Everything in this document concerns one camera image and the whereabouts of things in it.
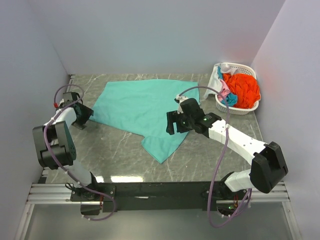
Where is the white laundry basket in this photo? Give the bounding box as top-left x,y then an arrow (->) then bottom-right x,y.
212,62 -> 261,115

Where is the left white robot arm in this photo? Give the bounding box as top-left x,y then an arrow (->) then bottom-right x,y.
32,91 -> 100,201

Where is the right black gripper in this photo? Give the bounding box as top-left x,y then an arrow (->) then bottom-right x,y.
166,110 -> 194,136

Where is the pink cloth in basket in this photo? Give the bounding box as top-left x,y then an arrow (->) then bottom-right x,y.
217,79 -> 231,102

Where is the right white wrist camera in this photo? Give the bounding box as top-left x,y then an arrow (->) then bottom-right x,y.
174,94 -> 188,114

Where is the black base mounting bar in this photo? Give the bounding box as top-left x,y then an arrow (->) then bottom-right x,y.
65,181 -> 246,216

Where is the orange t shirt in basket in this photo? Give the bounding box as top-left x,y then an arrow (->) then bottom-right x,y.
222,73 -> 261,109

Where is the aluminium rail frame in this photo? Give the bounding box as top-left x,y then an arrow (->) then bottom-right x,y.
14,73 -> 301,240

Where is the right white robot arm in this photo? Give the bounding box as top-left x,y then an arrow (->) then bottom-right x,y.
166,96 -> 289,200

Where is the teal t shirt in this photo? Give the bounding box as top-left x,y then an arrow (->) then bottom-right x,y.
90,79 -> 200,164

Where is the blue cloth in basket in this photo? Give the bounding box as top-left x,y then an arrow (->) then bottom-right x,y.
217,66 -> 238,107

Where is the white cloth in basket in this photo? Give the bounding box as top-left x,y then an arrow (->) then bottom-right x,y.
207,63 -> 237,93

